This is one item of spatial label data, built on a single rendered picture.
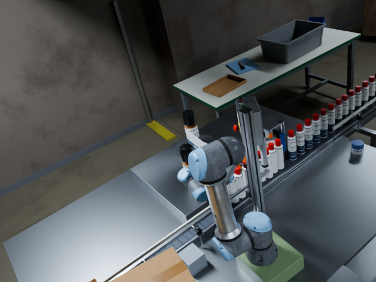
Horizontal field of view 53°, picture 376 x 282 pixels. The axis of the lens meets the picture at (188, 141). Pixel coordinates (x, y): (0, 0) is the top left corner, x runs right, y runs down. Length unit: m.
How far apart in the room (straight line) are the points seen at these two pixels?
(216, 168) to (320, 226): 0.84
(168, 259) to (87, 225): 0.88
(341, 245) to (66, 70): 3.33
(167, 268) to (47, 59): 3.10
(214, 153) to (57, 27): 3.11
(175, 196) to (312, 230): 0.80
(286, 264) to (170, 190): 0.88
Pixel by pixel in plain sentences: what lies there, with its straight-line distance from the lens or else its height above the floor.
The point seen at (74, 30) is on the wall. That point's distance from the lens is 4.31.
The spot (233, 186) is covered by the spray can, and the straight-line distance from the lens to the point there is 2.07.
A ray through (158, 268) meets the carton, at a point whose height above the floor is 1.12.
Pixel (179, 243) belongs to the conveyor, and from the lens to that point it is 2.02.
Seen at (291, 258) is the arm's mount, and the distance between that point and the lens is 1.84.
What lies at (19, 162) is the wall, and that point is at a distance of 4.60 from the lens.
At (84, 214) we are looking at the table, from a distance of 2.51.
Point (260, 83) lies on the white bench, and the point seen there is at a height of 0.80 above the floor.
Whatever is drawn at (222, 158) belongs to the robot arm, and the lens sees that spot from 1.42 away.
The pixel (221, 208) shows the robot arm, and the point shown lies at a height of 1.30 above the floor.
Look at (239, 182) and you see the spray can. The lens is 2.10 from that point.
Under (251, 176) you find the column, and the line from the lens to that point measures 1.96.
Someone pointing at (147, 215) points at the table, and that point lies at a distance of 2.31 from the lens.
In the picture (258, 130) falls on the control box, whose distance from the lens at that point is 1.81.
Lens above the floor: 2.36
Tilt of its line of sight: 33 degrees down
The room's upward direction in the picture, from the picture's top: 14 degrees counter-clockwise
